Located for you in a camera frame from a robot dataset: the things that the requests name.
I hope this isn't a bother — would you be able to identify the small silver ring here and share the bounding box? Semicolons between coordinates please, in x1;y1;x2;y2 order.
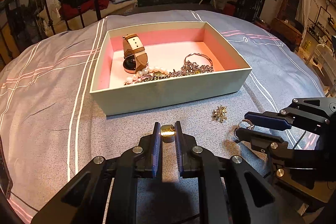
237;119;255;131

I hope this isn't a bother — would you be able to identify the gold ring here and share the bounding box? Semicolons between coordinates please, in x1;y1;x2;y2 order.
160;123;176;138

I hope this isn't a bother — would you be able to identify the small gold charm cluster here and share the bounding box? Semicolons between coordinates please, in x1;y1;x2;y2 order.
212;105;227;123

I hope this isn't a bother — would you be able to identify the gold chain necklace pile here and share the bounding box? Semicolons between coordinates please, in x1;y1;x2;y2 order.
124;60;215;85

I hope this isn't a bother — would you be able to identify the thin rose gold bangle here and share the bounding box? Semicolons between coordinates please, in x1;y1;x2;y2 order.
184;53;214;67

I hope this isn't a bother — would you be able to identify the white box pink interior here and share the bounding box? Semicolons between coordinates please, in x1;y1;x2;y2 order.
90;22;252;115

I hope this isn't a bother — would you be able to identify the grey striped bed cover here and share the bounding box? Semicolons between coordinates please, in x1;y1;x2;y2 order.
1;11;323;223

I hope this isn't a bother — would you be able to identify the black smartphone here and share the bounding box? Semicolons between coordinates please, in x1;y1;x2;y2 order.
0;139;13;199

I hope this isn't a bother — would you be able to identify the black cable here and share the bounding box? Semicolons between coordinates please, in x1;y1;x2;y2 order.
291;130;309;150

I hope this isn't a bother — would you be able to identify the pearl bracelet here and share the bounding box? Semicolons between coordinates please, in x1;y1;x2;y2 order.
126;65;170;84

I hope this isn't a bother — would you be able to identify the watch with tan strap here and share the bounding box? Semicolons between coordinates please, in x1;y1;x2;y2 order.
122;34;148;74

